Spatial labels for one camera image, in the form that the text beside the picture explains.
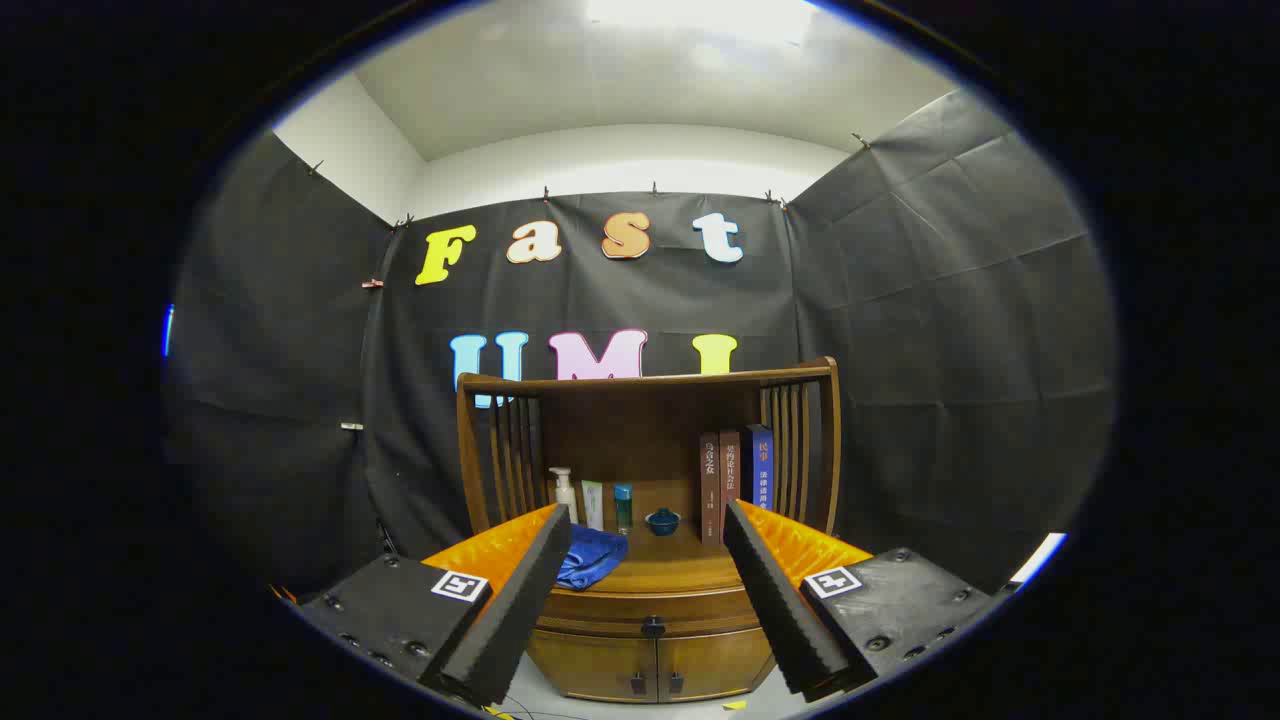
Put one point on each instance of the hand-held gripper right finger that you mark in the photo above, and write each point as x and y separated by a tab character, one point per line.
780	610

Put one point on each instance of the blue lidded teacup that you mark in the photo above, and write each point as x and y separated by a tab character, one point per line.
663	522

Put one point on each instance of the white green tube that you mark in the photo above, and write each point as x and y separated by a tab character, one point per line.
593	506

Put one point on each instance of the brown book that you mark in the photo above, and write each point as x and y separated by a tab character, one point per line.
710	490
730	470

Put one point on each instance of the blue towel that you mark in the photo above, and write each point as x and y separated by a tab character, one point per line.
592	556

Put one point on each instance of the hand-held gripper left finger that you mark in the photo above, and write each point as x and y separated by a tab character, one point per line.
515	620

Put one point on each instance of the white pump bottle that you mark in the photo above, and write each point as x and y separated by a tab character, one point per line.
566	498

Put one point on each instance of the teal bottle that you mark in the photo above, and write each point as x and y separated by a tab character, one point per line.
623	508

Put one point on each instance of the wooden cabinet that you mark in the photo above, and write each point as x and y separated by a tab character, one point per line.
640	430

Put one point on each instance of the wooden countertop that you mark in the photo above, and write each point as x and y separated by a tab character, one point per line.
670	565

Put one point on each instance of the wooden drawer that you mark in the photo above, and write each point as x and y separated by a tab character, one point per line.
620	610

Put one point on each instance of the blue book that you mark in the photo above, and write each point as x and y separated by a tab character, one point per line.
759	468

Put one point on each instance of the wooden cabinet door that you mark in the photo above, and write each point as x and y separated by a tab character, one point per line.
710	662
595	665

